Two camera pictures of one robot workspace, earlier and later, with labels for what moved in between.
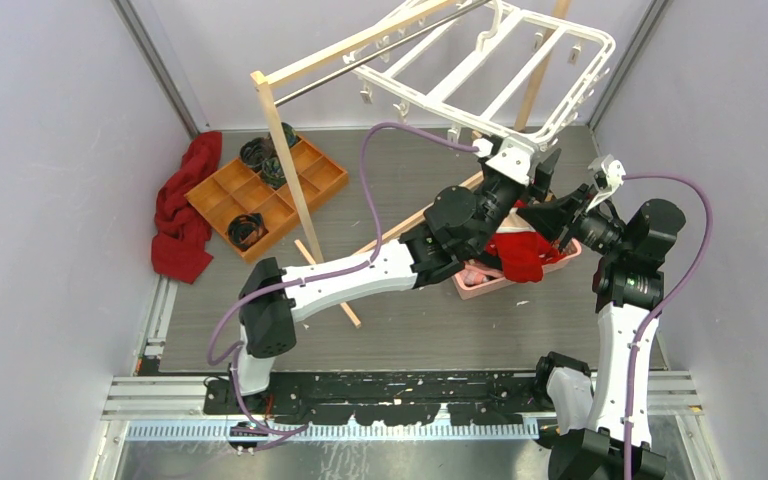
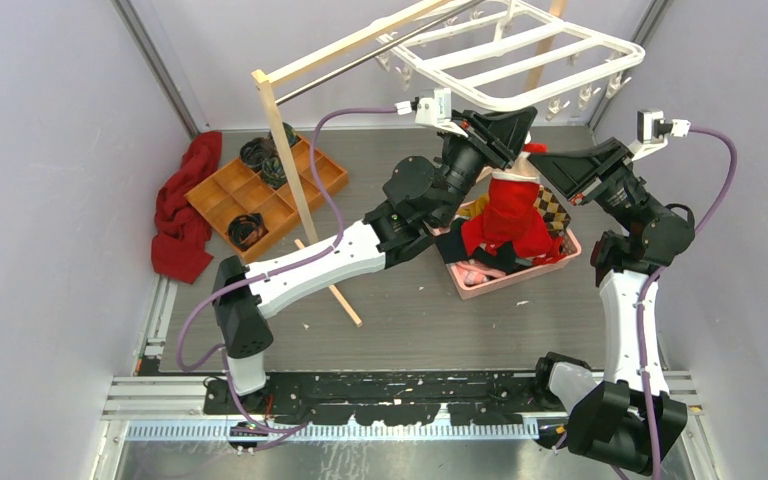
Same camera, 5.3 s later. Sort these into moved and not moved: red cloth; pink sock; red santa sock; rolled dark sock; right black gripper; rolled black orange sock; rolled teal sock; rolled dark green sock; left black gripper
Moved: red santa sock; right black gripper; left black gripper
Not moved: pink sock; rolled black orange sock; rolled dark green sock; rolled dark sock; rolled teal sock; red cloth
